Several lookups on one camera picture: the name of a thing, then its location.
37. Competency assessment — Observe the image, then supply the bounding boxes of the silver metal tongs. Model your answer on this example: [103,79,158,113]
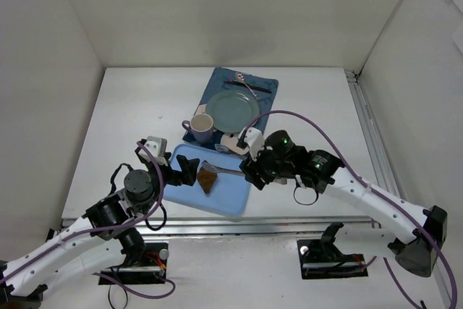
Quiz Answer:
[202,161,287,185]

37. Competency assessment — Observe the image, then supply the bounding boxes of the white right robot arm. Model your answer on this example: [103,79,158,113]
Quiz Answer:
[238,127,448,277]

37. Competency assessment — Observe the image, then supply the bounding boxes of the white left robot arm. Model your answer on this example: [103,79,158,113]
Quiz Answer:
[1,154,200,307]

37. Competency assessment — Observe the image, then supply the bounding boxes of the light blue plastic tray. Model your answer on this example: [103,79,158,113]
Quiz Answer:
[163,144,250,216]

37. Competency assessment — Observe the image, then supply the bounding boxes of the lavender ceramic mug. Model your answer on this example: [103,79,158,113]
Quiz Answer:
[182,114,214,144]

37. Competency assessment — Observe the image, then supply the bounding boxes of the teal green ceramic plate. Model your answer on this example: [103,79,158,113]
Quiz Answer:
[205,90,260,133]

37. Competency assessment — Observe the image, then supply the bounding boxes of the silver metal spoon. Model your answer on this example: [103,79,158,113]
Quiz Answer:
[235,72,260,100]

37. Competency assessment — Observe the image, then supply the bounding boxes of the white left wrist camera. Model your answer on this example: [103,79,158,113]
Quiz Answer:
[135,136,170,166]

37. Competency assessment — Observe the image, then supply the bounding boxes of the aluminium table edge rail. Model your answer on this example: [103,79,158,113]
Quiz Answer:
[135,216,373,239]

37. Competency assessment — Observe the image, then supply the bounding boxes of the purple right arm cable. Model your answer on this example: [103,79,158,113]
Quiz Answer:
[238,109,457,309]

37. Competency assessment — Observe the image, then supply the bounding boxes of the black handled knife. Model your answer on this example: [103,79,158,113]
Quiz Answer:
[224,80,272,94]

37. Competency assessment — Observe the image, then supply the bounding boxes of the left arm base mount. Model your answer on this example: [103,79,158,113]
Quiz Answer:
[101,241,169,285]

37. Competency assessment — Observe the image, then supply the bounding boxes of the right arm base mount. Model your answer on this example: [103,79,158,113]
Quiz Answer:
[297,240,368,280]

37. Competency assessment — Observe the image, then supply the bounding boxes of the aluminium right side rail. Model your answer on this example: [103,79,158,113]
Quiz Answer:
[344,69,458,308]

